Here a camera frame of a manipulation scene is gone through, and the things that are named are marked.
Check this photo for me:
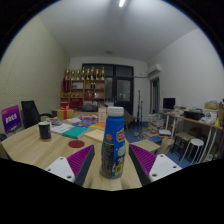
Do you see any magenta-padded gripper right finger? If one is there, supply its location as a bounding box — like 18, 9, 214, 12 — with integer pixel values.
128, 143, 183, 187

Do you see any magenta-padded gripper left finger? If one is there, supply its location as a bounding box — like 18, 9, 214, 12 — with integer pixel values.
44, 144, 96, 188

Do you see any blue drink bottle white cap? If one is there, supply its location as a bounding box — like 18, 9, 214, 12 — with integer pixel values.
100, 106, 127, 180

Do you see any flat round red coaster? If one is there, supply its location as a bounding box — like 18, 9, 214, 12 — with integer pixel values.
67, 139, 86, 149

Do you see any teal book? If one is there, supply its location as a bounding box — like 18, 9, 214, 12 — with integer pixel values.
61, 126, 88, 140

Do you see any beige notepad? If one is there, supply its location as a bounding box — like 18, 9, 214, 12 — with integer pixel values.
83, 128, 105, 144

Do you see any white printed paper sheet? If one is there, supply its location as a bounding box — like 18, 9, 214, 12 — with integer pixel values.
49, 123, 75, 135

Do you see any orange book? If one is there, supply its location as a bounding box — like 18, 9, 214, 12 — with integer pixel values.
89, 121, 107, 131

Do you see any colourful blue book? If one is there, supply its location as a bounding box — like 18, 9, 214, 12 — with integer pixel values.
72, 114, 99, 129

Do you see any grey padded chair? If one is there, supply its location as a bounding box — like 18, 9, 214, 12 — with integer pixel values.
123, 109, 135, 132

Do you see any black cup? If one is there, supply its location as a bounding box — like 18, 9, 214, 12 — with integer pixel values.
37, 121, 53, 142

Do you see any yellow gift box red ribbon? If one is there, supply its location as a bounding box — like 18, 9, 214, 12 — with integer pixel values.
56, 104, 75, 120

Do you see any small orange white carton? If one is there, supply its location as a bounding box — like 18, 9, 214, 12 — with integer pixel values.
97, 107, 108, 124

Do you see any black tripod stand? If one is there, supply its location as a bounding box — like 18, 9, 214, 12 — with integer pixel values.
135, 89, 144, 124

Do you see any white round stool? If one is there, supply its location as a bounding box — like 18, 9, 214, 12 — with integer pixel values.
181, 138, 205, 164

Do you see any black computer monitor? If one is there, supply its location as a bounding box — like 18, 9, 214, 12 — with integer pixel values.
162, 97, 176, 110

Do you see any cluttered wooden side desk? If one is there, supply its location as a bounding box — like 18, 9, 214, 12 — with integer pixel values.
159, 101, 224, 164

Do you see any black office chair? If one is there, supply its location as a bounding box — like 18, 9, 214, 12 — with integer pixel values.
20, 100, 54, 129

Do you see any wooden shelf unit with trophies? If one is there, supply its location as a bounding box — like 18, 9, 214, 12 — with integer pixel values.
59, 66, 106, 111

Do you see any purple sign board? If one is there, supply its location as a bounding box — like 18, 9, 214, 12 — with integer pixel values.
0, 104, 23, 134

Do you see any white wall air conditioner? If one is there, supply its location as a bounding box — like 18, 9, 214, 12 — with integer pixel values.
147, 63, 163, 77

